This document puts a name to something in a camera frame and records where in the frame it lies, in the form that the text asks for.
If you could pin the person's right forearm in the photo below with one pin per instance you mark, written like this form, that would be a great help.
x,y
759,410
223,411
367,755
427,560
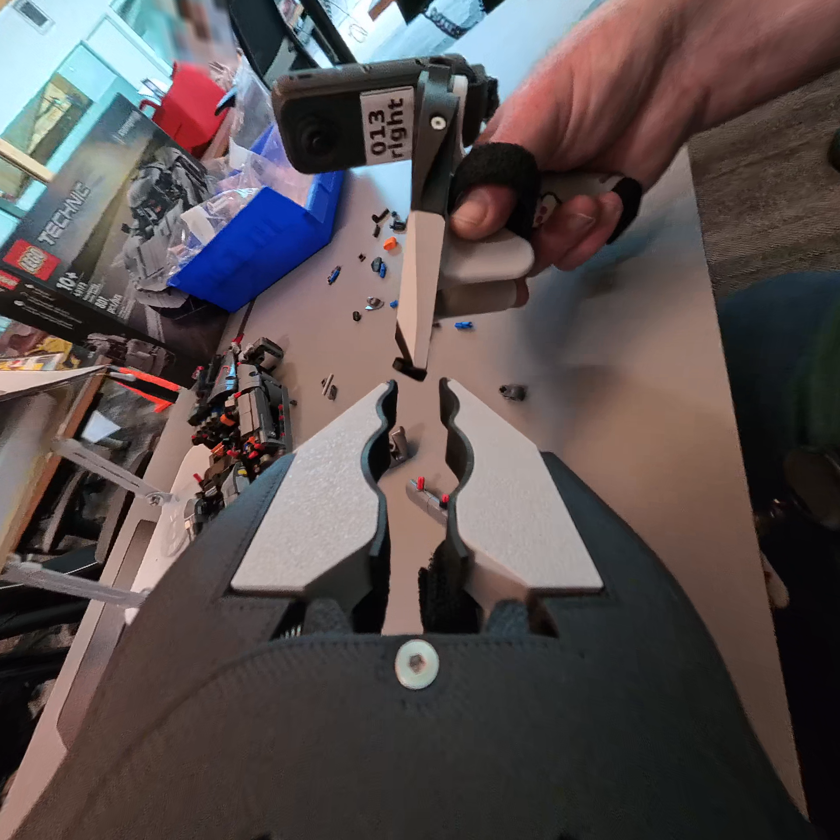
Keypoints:
x,y
787,52

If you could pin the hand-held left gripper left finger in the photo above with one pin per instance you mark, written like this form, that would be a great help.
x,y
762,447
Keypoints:
x,y
308,525

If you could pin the crumpled clear plastic bags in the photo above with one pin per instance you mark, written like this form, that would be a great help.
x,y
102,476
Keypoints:
x,y
223,197

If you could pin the person's blue jeans leg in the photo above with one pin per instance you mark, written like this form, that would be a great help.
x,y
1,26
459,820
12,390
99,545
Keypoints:
x,y
774,367

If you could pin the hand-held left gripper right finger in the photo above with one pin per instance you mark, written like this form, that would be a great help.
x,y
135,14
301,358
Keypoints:
x,y
531,525

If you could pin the grey lego car model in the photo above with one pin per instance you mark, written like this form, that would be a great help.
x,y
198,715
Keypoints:
x,y
249,407

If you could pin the person's right hand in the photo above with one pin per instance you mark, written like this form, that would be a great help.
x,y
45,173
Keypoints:
x,y
623,85

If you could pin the black office chair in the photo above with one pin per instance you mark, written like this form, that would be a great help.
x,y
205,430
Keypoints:
x,y
282,33

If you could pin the small black lego connector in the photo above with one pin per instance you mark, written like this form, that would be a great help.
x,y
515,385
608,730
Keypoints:
x,y
408,367

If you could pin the white book stand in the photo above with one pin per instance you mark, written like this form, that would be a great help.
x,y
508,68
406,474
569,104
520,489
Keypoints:
x,y
164,499

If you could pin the blue plastic bin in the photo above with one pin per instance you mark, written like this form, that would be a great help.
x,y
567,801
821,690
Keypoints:
x,y
262,243

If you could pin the black lego set box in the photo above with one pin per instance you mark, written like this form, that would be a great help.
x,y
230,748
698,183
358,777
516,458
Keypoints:
x,y
85,229

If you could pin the dark grey rounded lego piece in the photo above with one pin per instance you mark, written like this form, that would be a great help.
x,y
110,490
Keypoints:
x,y
513,392

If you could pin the orange plastic object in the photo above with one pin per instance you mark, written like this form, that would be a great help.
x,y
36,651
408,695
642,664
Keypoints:
x,y
151,390

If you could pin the small grey lego piece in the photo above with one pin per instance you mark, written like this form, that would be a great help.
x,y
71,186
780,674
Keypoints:
x,y
398,443

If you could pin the red bag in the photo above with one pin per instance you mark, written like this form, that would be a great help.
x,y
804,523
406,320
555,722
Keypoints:
x,y
190,105

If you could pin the lego instruction booklet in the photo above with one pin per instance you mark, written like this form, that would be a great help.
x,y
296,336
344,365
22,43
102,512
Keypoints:
x,y
39,380

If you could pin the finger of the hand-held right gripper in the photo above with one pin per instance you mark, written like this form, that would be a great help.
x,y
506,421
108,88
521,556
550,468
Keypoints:
x,y
420,289

